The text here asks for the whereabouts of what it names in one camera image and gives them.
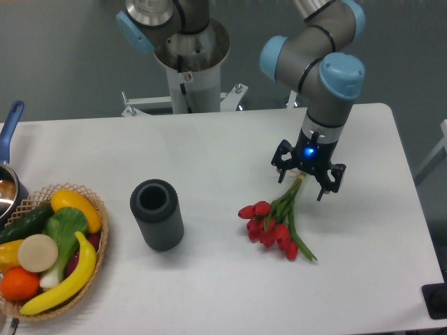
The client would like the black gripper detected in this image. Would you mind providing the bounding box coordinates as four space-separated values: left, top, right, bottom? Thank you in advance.
271 131 346 201

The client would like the red tulip bouquet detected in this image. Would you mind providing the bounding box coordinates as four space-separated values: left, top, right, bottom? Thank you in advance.
237 172 317 261

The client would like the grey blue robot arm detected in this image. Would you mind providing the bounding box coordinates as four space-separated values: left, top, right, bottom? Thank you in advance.
116 1 365 193

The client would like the dark grey ribbed vase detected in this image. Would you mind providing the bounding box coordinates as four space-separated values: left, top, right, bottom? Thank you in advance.
130 179 184 251

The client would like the black device at edge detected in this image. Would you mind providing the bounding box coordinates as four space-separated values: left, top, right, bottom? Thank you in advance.
421 283 447 320

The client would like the dark red vegetable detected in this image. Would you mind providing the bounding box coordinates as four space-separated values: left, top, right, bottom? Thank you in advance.
65 232 101 277

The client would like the yellow banana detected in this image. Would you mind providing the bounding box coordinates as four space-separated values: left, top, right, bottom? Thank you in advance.
20 232 96 315

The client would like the green bok choy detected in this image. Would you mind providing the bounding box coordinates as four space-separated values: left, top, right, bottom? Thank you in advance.
40 207 88 290

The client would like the green cucumber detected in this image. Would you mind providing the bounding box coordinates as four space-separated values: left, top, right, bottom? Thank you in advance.
1 203 54 244

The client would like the beige round disc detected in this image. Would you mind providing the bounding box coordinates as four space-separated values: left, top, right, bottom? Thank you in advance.
17 234 59 273

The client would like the yellow bell pepper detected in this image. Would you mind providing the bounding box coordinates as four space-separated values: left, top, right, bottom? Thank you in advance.
0 239 24 274

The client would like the orange fruit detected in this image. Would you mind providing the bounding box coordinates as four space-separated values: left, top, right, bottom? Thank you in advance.
1 267 40 301

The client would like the woven wicker basket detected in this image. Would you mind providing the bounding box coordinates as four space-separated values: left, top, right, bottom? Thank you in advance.
1 183 109 322

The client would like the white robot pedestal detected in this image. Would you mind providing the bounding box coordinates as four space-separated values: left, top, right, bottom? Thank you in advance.
121 64 249 117

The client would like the white frame at right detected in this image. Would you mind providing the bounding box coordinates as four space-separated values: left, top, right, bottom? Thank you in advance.
413 119 446 186

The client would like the blue handled saucepan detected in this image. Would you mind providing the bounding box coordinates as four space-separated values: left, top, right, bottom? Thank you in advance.
1 100 29 230

